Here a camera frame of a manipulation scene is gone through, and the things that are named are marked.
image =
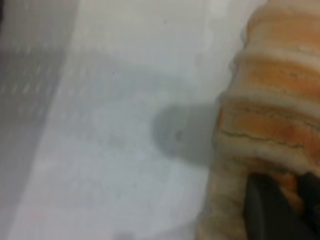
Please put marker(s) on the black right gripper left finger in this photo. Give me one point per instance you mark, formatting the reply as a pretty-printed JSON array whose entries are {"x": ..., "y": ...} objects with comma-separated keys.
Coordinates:
[{"x": 267, "y": 215}]

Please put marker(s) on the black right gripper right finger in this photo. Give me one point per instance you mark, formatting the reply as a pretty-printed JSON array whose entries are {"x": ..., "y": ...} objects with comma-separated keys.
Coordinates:
[{"x": 312, "y": 195}]

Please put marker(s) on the striped orange bread roll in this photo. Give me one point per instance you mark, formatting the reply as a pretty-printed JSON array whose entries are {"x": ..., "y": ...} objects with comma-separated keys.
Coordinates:
[{"x": 275, "y": 120}]

